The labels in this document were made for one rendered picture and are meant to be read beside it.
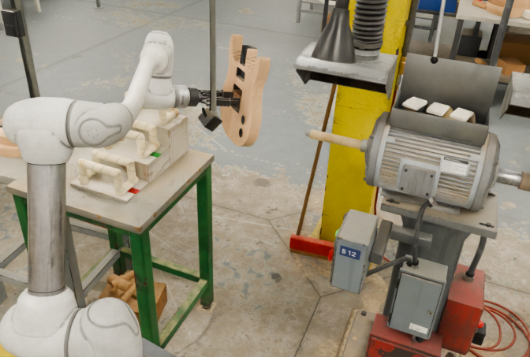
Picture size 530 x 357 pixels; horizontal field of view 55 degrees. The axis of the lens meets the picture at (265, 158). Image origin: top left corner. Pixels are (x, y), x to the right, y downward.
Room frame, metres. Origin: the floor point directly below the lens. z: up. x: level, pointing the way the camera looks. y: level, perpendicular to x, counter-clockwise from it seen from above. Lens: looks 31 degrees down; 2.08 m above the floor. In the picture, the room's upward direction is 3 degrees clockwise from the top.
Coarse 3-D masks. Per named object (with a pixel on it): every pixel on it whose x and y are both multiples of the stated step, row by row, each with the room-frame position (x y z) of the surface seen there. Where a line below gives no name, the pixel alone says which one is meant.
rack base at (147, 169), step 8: (112, 144) 1.84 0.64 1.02; (120, 144) 1.84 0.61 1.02; (128, 144) 1.85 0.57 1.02; (136, 144) 1.85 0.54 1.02; (112, 152) 1.78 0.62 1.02; (120, 152) 1.78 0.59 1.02; (128, 152) 1.78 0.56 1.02; (136, 152) 1.78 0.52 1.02; (160, 152) 1.79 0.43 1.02; (168, 152) 1.83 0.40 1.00; (104, 160) 1.77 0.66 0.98; (136, 160) 1.72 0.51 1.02; (144, 160) 1.73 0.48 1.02; (152, 160) 1.73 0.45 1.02; (160, 160) 1.77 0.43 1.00; (168, 160) 1.83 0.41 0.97; (120, 168) 1.75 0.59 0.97; (136, 168) 1.71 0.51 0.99; (144, 168) 1.70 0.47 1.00; (152, 168) 1.72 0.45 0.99; (160, 168) 1.77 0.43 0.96; (136, 176) 1.72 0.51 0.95; (144, 176) 1.70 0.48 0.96; (152, 176) 1.72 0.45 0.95
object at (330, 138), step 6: (312, 132) 1.57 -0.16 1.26; (318, 132) 1.57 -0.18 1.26; (324, 132) 1.57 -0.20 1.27; (312, 138) 1.57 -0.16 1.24; (318, 138) 1.56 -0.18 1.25; (324, 138) 1.55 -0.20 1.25; (330, 138) 1.54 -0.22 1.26; (336, 138) 1.54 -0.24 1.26; (342, 138) 1.54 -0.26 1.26; (348, 138) 1.53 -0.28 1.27; (342, 144) 1.53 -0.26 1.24; (348, 144) 1.52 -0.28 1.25; (354, 144) 1.51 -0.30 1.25; (360, 144) 1.51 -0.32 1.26
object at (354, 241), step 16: (352, 224) 1.25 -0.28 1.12; (368, 224) 1.25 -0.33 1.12; (336, 240) 1.19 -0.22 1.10; (352, 240) 1.17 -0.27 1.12; (368, 240) 1.17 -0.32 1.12; (336, 256) 1.18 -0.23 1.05; (352, 256) 1.16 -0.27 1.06; (368, 256) 1.20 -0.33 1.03; (336, 272) 1.18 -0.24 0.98; (352, 272) 1.16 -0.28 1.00; (368, 272) 1.27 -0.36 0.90; (352, 288) 1.16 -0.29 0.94
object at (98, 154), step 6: (96, 150) 1.74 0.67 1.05; (96, 156) 1.72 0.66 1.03; (102, 156) 1.71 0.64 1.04; (108, 156) 1.70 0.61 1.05; (114, 156) 1.70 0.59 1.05; (120, 156) 1.70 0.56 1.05; (114, 162) 1.69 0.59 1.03; (120, 162) 1.68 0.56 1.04; (126, 162) 1.67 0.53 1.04; (132, 162) 1.67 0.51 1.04
